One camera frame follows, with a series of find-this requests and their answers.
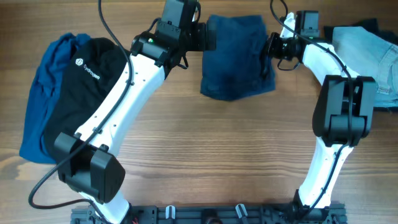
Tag dark blue shorts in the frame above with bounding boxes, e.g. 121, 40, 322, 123
200, 15, 275, 101

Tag black polo shirt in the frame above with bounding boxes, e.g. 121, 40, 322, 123
44, 38, 129, 162

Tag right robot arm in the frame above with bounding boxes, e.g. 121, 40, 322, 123
264, 11, 376, 216

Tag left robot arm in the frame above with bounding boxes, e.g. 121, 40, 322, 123
53, 1, 216, 223

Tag folded light blue jeans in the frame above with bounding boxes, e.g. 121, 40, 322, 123
331, 26, 398, 108

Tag folded black garment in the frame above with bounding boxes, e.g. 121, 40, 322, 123
323, 18, 398, 113

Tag blue t-shirt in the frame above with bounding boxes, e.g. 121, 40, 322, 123
19, 33, 91, 164

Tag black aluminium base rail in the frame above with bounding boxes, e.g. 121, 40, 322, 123
70, 203, 347, 224

